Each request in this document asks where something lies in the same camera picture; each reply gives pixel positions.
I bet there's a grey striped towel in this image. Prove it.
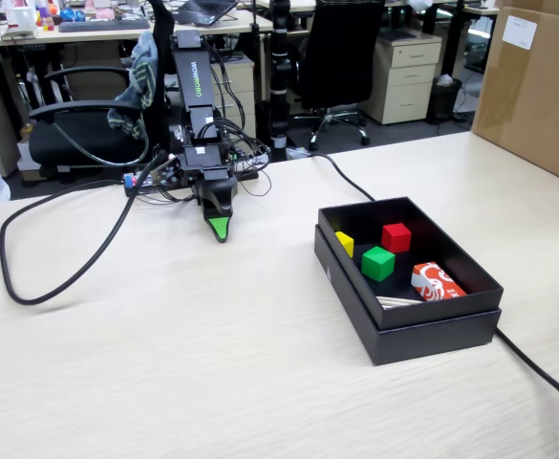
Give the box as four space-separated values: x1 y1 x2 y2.
106 31 161 141

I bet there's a yellow wooden cube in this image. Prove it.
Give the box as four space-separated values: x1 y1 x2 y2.
334 230 355 258

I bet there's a black power cable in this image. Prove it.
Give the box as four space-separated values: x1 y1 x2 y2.
286 151 559 459

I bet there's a large brown cardboard box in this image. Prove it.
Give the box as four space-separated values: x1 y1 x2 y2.
470 0 559 190

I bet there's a silver metal piece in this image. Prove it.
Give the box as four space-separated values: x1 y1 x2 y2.
376 295 426 310

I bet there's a black computer keyboard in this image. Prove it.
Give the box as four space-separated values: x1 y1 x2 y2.
57 17 152 33

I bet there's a black mesh office chair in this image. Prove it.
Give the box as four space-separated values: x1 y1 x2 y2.
288 0 388 152

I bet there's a black waste bin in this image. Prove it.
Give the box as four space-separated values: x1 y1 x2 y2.
426 76 464 123

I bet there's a beige drawer cabinet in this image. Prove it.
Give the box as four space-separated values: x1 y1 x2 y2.
358 32 443 126
209 52 257 141

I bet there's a black vertical pole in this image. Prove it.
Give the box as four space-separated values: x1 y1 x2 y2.
266 0 293 164

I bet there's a white shipping label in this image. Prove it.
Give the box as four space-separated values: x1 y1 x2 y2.
502 14 539 52

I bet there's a black gripper motor block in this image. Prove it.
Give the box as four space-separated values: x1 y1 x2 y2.
196 164 240 244

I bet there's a black open box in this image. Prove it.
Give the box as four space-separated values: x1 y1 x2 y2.
312 224 503 367

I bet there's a controller board with lights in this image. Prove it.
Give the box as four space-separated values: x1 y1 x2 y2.
122 170 158 198

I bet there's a thick black sleeved cable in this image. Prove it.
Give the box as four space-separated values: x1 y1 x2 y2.
0 150 169 307

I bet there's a green wooden cube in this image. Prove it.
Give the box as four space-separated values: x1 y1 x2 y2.
360 246 397 283

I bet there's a beige office desk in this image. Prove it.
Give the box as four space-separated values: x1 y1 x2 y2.
0 8 276 50

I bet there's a black cardboard box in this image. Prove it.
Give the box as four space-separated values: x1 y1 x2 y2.
317 195 505 331

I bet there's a black laptop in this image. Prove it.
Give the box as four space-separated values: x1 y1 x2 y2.
170 0 240 28

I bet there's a black office chair with armrests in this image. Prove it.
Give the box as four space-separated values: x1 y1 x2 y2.
27 0 178 186

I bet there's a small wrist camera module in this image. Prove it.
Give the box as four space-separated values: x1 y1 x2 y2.
151 154 183 188

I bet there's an orange white printed carton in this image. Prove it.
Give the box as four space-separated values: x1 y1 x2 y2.
411 261 468 302

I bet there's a red wooden cube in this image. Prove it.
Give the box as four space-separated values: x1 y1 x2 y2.
381 222 413 254

